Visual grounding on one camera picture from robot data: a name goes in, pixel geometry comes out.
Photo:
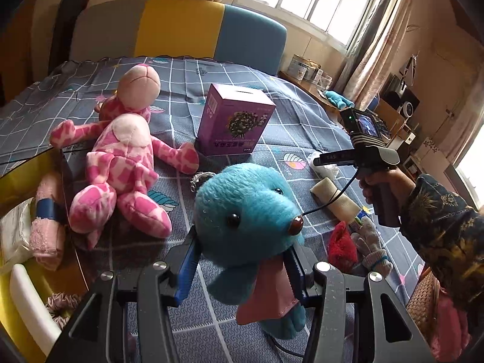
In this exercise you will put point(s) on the grey knit glove blue cuff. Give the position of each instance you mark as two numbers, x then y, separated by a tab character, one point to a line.
367	241

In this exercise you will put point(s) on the gold tin box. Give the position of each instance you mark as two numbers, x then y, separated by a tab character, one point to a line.
41	282

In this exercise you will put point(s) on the wooden side table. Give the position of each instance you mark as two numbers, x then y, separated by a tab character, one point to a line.
396	131

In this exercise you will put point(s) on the black rolled mat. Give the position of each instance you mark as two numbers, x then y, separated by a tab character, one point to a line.
64	26

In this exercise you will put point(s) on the patterned sleeve forearm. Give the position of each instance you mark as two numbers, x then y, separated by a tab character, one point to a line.
448	234

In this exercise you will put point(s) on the grey yellow blue headboard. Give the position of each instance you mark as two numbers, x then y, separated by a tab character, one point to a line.
179	28

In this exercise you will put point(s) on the pink towel blue band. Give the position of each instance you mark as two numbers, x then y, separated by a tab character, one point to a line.
48	234

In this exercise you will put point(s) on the wicker chair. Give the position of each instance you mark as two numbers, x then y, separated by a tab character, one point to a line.
422	306

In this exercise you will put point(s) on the white foam block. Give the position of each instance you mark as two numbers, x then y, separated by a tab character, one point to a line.
32	310

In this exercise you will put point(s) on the teal cloth on table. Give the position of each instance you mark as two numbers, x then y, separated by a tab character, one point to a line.
337	100

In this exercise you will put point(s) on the red fleece cloth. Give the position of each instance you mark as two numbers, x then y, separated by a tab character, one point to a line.
342	252

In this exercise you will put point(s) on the small tissue packet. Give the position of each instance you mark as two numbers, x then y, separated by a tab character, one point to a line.
359	217

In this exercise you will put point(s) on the pink leopard scrunchie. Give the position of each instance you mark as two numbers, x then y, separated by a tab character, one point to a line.
61	306

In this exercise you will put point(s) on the person's right hand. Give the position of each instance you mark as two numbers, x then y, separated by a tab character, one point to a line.
399	184

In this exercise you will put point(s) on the pink spotted plush giraffe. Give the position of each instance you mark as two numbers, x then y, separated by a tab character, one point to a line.
120	167

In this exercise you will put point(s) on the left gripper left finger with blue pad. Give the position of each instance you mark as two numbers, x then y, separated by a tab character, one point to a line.
187	256

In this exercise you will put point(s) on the rolled beige cloth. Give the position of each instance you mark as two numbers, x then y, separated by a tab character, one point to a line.
342	207

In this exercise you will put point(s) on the blue plush dog toy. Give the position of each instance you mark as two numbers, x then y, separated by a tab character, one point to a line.
245	217

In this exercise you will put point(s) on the clear plastic bag roll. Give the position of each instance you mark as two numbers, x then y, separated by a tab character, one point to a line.
324	171

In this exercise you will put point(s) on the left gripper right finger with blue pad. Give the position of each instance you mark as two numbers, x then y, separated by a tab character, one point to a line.
297	271

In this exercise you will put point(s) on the purple cardboard box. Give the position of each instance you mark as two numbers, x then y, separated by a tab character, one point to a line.
233	120

